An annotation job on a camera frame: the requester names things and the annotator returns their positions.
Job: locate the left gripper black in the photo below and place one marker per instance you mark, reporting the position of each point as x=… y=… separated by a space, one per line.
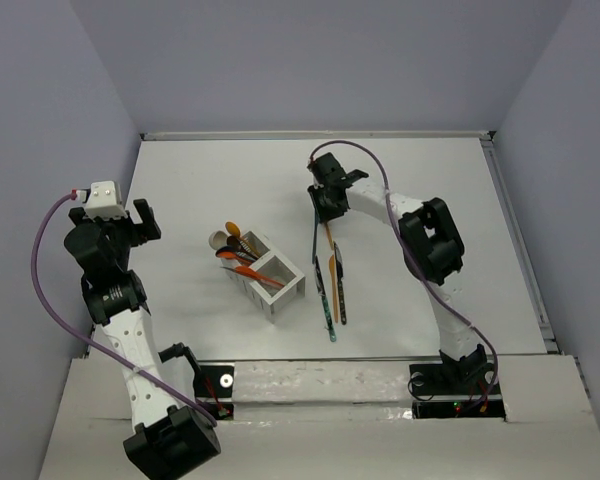
x=139 y=233

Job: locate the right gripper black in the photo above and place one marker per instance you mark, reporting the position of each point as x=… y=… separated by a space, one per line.
x=323 y=213

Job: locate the orange knife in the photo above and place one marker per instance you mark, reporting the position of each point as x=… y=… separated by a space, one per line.
x=329 y=235
x=335 y=297

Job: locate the beige spoon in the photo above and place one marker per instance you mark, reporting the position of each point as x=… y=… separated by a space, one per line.
x=218 y=240

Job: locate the yellow-orange spoon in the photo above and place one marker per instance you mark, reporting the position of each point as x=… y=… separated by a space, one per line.
x=232 y=229

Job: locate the red-orange spoon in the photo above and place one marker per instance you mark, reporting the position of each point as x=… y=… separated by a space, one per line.
x=234 y=255

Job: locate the brown spoon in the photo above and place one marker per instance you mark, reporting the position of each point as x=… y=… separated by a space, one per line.
x=240 y=246

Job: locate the dark blue spoon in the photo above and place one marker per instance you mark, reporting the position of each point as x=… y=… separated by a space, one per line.
x=230 y=248

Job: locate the red-orange knife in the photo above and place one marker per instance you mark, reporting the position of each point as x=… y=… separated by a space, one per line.
x=254 y=275

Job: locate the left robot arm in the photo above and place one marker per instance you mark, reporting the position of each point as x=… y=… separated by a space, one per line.
x=172 y=434

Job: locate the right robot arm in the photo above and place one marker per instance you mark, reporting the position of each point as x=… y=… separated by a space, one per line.
x=433 y=252

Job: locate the blue knife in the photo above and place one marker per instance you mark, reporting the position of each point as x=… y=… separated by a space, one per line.
x=314 y=238

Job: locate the white utensil caddy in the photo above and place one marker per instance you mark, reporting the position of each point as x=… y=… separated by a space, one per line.
x=271 y=303

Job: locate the white cardboard front cover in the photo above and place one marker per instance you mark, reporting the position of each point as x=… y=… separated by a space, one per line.
x=352 y=420

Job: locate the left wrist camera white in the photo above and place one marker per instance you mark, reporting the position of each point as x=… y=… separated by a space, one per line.
x=104 y=201

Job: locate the dark handle steel knife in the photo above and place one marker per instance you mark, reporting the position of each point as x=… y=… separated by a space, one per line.
x=340 y=284

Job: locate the teal patterned handle knife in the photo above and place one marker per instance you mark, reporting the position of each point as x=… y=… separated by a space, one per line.
x=325 y=304

